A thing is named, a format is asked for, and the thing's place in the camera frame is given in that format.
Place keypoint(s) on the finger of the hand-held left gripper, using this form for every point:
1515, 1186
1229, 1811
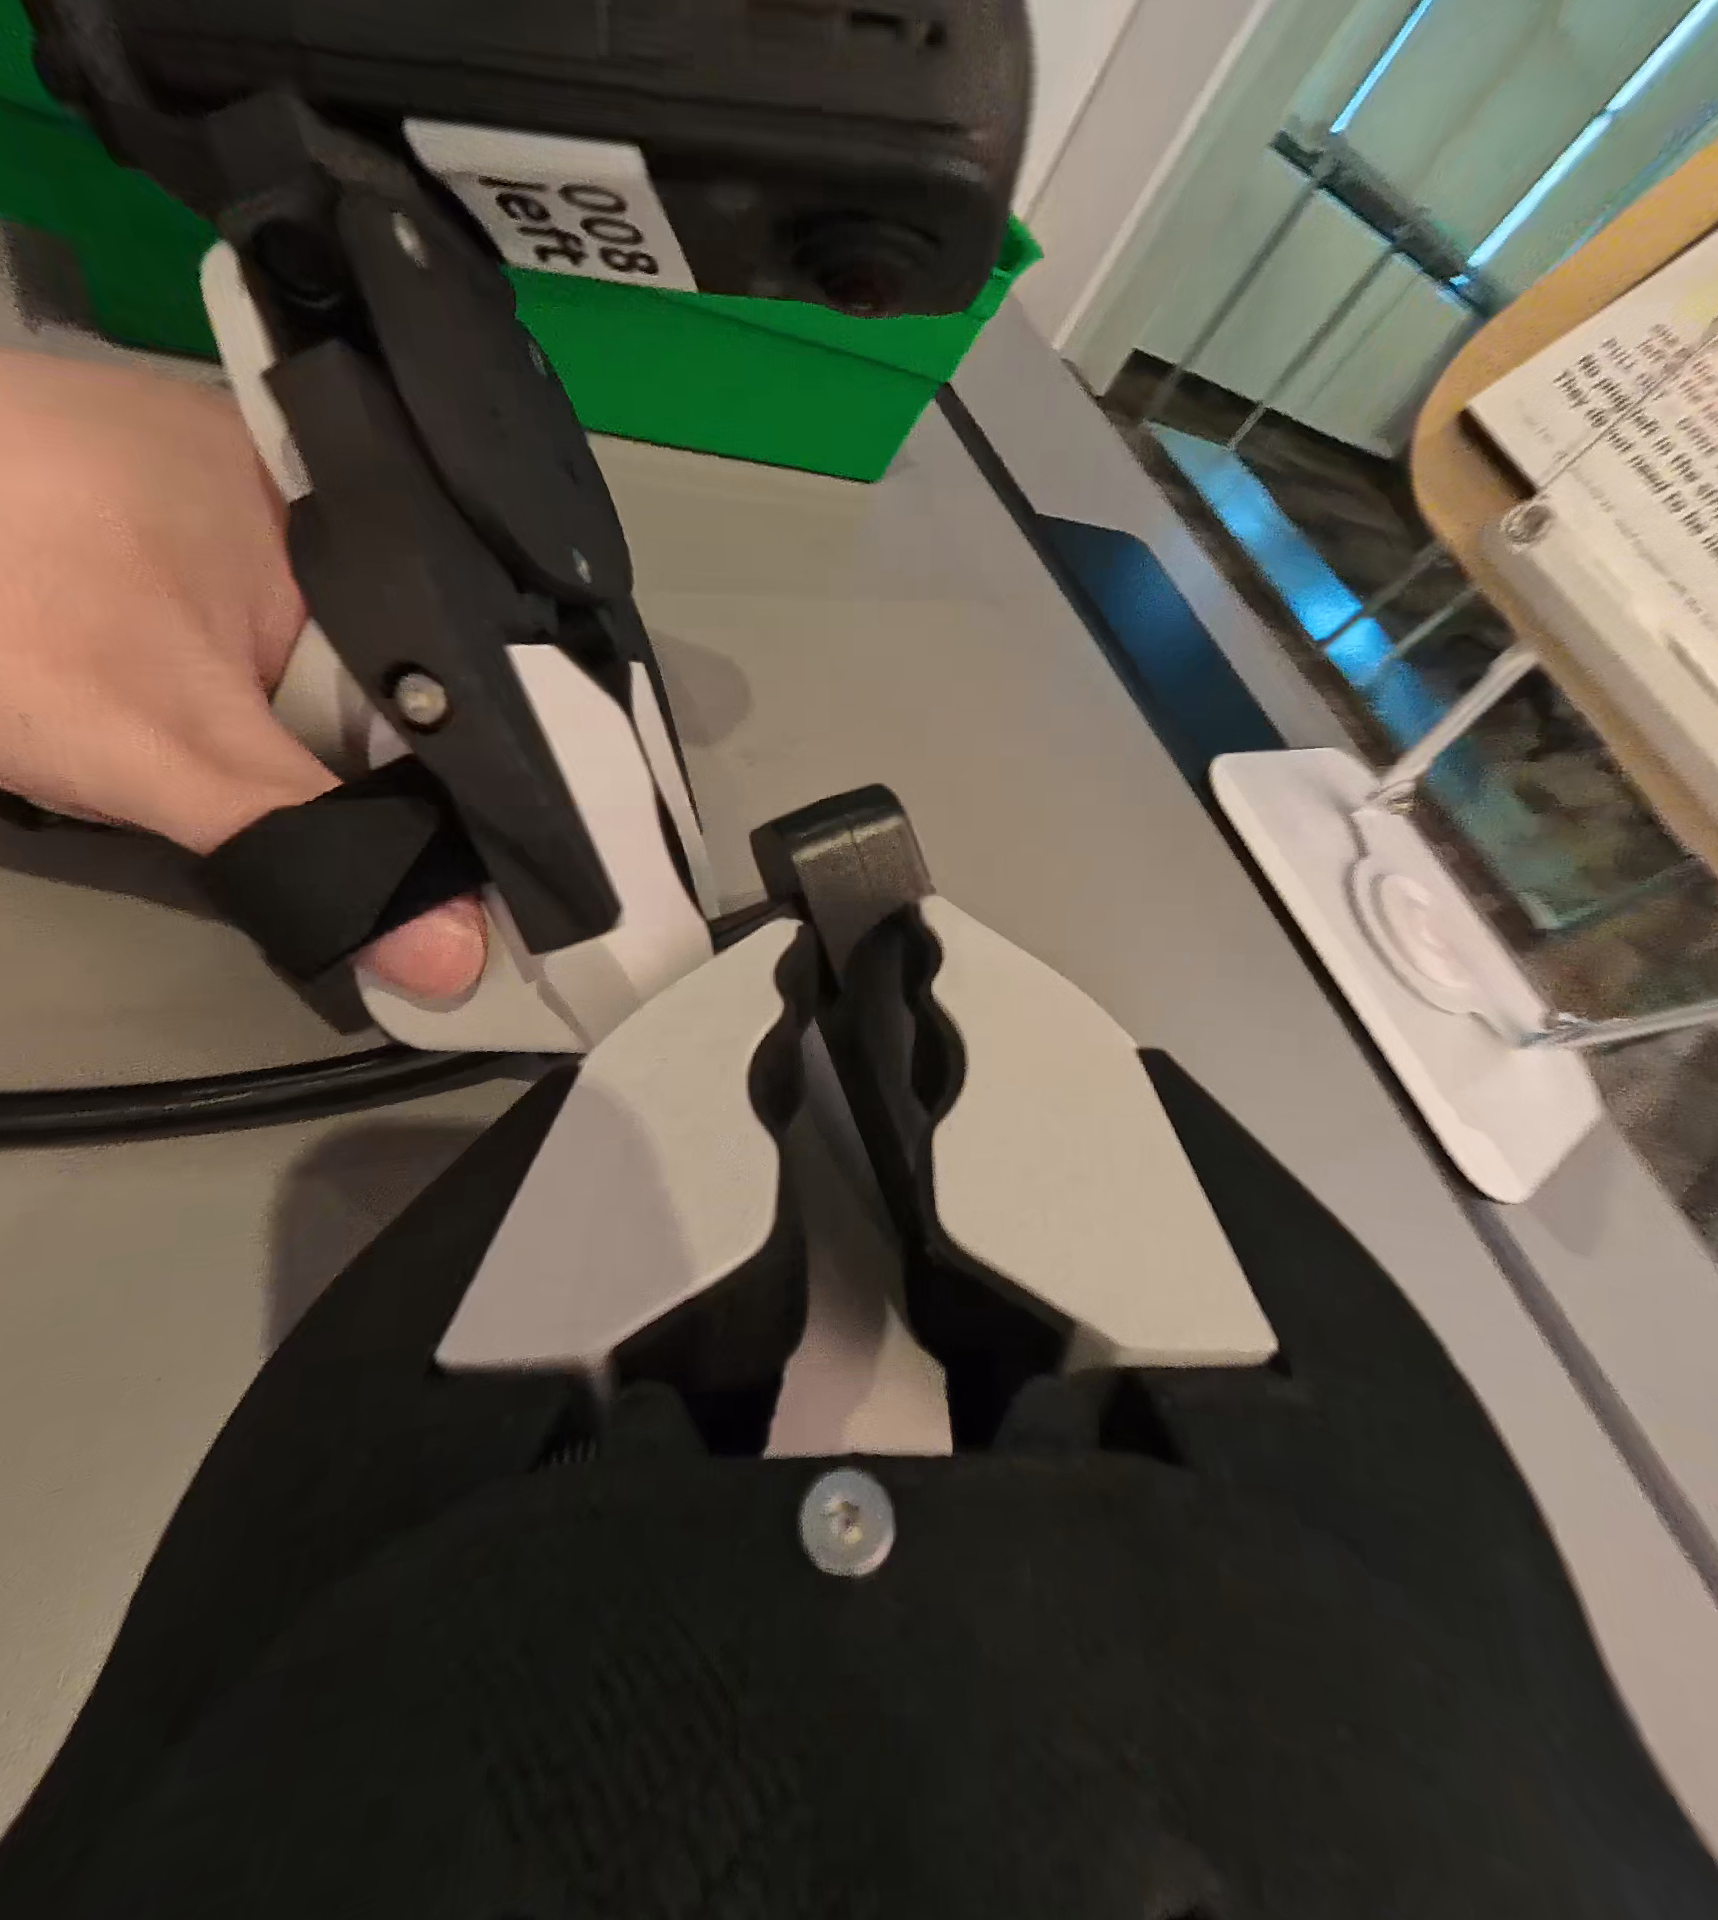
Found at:
642, 901
672, 802

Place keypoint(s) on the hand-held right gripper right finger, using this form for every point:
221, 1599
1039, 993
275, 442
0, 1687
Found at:
1099, 1184

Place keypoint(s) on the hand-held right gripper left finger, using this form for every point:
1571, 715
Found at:
618, 1201

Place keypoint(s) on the black power strip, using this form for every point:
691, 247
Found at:
844, 854

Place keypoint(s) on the person's left hand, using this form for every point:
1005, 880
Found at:
79, 570

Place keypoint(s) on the green plastic bin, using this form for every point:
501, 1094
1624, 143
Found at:
739, 375

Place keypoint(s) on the glass railing panel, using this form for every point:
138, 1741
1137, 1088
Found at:
1248, 301

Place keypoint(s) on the printed instruction sheet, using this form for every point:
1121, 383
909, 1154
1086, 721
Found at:
1669, 450

